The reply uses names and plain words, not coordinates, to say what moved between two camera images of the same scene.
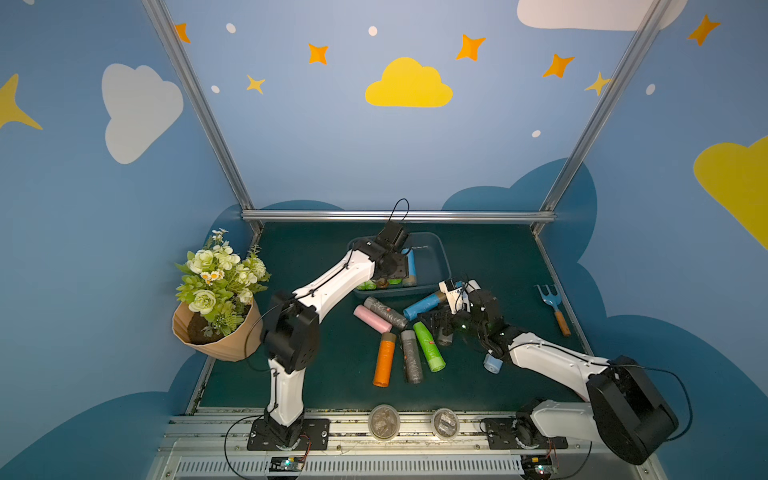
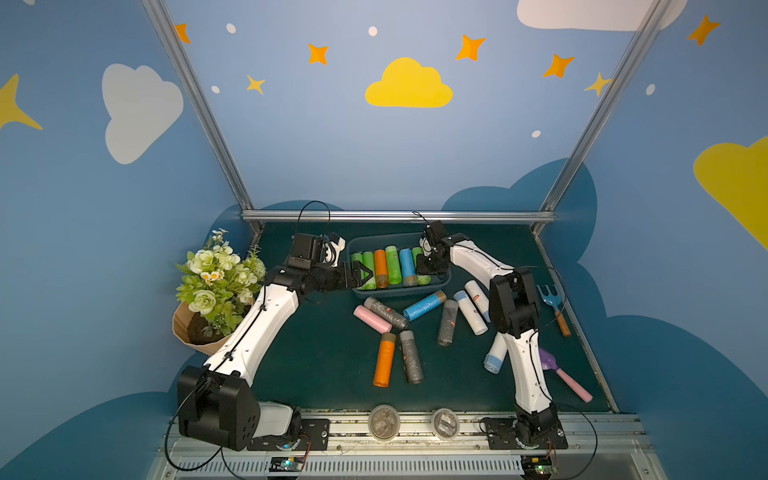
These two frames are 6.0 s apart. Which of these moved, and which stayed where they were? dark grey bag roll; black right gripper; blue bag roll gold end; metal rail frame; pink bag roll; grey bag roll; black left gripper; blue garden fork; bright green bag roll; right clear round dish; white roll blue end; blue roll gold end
Moved: black left gripper; bright green bag roll; black right gripper; white roll blue end
Stayed: pink bag roll; metal rail frame; blue roll gold end; right clear round dish; blue bag roll gold end; dark grey bag roll; blue garden fork; grey bag roll
